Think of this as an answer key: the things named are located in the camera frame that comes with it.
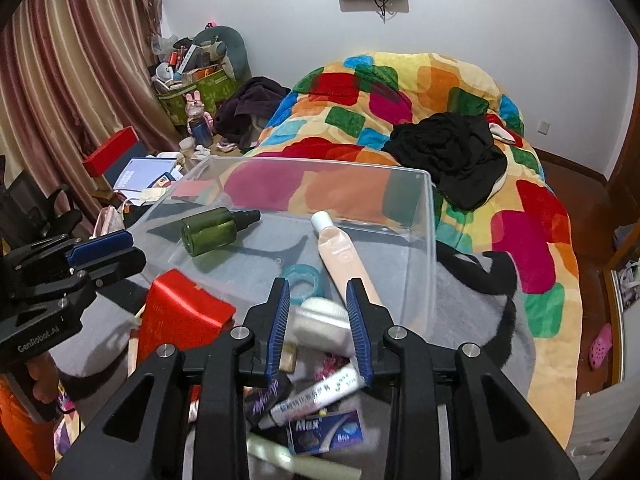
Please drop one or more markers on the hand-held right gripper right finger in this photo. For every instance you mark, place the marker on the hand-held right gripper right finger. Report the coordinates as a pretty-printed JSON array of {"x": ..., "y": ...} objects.
[{"x": 358, "y": 330}]

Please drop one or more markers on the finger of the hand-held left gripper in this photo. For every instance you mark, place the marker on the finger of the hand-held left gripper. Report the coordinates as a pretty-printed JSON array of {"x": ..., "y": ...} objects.
[
  {"x": 120, "y": 262},
  {"x": 100, "y": 247}
]

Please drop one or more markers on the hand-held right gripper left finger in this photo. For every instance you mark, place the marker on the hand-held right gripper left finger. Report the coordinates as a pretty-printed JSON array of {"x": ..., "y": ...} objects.
[{"x": 278, "y": 320}]

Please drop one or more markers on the white gauze roll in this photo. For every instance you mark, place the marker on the white gauze roll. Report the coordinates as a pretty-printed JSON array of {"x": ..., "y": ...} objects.
[{"x": 320, "y": 327}]

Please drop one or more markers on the small beige box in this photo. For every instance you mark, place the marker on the small beige box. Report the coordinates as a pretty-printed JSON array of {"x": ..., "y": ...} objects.
[{"x": 289, "y": 357}]

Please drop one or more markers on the red patterned packet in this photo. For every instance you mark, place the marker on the red patterned packet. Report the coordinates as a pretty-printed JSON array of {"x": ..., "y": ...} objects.
[{"x": 332, "y": 364}]

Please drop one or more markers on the teal tape roll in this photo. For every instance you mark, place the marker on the teal tape roll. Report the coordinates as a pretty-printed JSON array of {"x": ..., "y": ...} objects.
[{"x": 316, "y": 280}]

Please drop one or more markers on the white printed tube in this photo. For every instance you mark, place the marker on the white printed tube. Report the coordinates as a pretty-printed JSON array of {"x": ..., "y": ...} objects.
[{"x": 320, "y": 390}]

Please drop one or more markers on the clear plastic storage bin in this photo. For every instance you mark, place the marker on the clear plastic storage bin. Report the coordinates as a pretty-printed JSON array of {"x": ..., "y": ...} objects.
[{"x": 405, "y": 260}]

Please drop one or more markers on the blue packet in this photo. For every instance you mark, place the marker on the blue packet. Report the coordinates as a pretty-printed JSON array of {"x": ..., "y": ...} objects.
[{"x": 325, "y": 432}]

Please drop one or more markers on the pale green stick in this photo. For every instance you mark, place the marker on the pale green stick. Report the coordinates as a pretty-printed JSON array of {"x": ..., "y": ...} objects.
[{"x": 300, "y": 462}]

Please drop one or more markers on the pink bag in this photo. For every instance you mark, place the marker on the pink bag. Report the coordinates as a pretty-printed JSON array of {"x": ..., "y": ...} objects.
[{"x": 110, "y": 222}]

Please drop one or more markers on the blue notebook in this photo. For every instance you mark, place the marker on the blue notebook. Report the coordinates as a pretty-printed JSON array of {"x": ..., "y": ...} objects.
[{"x": 142, "y": 172}]

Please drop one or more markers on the red gift box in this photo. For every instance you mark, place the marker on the red gift box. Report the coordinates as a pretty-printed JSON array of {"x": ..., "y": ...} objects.
[{"x": 112, "y": 150}]

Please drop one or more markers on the grey and black blanket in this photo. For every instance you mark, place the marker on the grey and black blanket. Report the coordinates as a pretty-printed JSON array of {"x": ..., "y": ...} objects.
[{"x": 475, "y": 310}]

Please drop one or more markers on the small white jar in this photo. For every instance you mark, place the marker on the small white jar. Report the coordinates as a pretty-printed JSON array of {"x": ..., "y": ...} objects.
[{"x": 187, "y": 145}]

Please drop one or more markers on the pink bunny bottle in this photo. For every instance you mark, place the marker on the pink bunny bottle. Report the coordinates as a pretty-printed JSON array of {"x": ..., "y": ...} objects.
[{"x": 202, "y": 132}]

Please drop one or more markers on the green storage box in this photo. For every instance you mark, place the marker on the green storage box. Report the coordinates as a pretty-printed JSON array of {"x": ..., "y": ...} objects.
[{"x": 200, "y": 102}]

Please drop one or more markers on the pink striped curtain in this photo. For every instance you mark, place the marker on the pink striped curtain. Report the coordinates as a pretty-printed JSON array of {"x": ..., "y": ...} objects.
[{"x": 75, "y": 60}]

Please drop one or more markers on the black clothing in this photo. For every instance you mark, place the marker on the black clothing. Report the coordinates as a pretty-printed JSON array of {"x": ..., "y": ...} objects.
[{"x": 450, "y": 160}]

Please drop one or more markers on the colourful patchwork quilt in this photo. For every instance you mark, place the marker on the colourful patchwork quilt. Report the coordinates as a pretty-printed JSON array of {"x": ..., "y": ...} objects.
[{"x": 525, "y": 230}]

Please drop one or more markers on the dark purple clothes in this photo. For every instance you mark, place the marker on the dark purple clothes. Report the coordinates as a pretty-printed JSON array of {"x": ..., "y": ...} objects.
[{"x": 250, "y": 105}]

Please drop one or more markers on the grey plush cushion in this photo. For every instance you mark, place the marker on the grey plush cushion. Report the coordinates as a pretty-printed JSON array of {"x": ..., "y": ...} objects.
[{"x": 235, "y": 50}]

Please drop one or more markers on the pink clog shoe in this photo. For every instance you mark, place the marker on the pink clog shoe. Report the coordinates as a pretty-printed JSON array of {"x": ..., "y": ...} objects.
[{"x": 600, "y": 347}]

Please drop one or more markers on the white garment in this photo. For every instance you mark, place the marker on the white garment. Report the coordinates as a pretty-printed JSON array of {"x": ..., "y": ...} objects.
[{"x": 505, "y": 132}]

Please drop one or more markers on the white shoes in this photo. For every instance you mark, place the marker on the white shoes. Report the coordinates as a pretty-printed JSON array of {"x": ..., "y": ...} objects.
[{"x": 630, "y": 282}]

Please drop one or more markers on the wall socket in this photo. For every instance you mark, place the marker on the wall socket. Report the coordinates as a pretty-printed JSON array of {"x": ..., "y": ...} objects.
[{"x": 543, "y": 126}]

